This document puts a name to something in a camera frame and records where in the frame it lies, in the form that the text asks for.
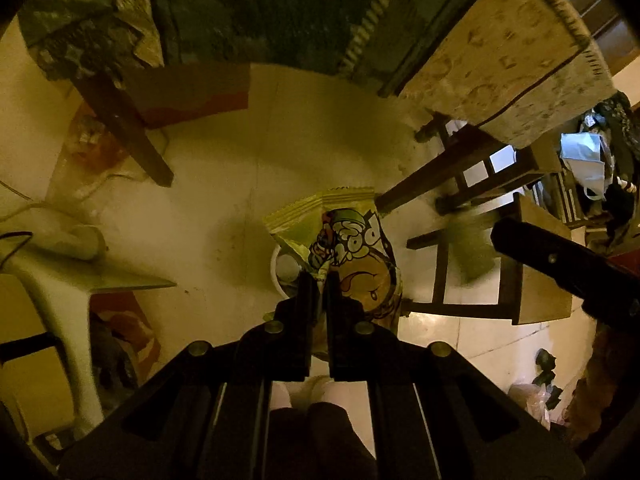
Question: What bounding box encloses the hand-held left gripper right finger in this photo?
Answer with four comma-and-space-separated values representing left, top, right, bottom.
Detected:
325, 272, 586, 480

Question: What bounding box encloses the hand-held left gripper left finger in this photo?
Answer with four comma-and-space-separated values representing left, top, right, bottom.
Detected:
57, 270, 321, 480

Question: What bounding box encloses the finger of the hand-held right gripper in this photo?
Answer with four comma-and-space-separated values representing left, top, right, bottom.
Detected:
490, 217, 609, 302

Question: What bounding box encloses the white plastic bowl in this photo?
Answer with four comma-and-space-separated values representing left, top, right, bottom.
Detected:
269, 244, 334, 367

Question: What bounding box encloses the yellow green snack packet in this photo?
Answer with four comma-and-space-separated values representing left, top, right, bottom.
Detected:
263, 187, 404, 337

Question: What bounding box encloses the person's right forearm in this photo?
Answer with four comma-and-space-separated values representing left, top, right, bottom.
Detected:
569, 325, 640, 449

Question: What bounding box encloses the wooden stool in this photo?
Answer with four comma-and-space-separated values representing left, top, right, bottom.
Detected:
374, 122, 564, 217
405, 192, 574, 327

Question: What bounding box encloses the wooden rack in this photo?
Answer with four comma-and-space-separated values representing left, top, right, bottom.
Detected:
529, 169, 602, 232

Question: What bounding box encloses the white slipper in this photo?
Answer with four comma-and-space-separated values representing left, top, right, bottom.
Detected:
319, 376, 352, 407
271, 379, 307, 412

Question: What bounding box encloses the dark small object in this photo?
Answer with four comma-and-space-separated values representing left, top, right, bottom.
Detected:
532, 347, 564, 412

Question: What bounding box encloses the dark patterned clothing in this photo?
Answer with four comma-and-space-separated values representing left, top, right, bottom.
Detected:
579, 92, 640, 242

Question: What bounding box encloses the person's right leg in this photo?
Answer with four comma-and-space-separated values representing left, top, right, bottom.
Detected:
307, 402, 379, 480

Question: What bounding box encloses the person's leg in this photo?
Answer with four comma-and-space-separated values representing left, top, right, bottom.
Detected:
269, 406, 313, 480
307, 402, 379, 480

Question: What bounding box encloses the clear plastic bag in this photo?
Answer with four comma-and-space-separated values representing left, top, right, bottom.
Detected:
509, 382, 552, 427

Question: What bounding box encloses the person's left leg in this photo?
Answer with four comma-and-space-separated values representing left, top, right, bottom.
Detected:
269, 406, 313, 480

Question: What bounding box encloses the red printed bag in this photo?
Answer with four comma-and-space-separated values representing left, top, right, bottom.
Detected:
89, 292, 162, 392

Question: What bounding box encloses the cream red cardboard box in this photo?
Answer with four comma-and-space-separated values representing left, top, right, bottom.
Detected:
122, 62, 251, 129

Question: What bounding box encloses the dark panelled wooden door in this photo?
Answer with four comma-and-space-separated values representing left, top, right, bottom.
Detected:
549, 0, 627, 69

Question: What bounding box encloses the patchwork tablecloth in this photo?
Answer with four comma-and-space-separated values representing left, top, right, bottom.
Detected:
17, 0, 617, 149

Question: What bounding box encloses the white cable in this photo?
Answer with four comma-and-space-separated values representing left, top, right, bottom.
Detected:
0, 169, 132, 222

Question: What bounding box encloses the black cable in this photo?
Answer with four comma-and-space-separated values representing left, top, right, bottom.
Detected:
0, 229, 34, 272

